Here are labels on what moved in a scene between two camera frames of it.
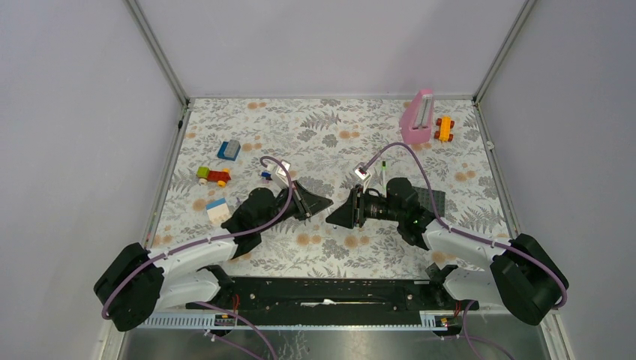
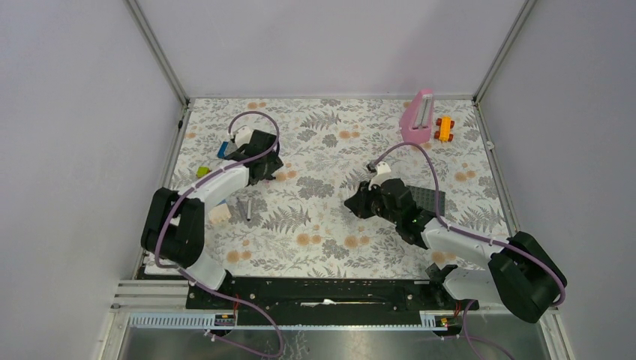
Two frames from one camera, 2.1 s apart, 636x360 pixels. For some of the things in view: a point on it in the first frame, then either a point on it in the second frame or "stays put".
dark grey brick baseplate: (425, 202) stays put
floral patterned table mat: (227, 148) stays put
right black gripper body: (373, 208) stays put
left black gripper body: (295, 208) to (272, 164)
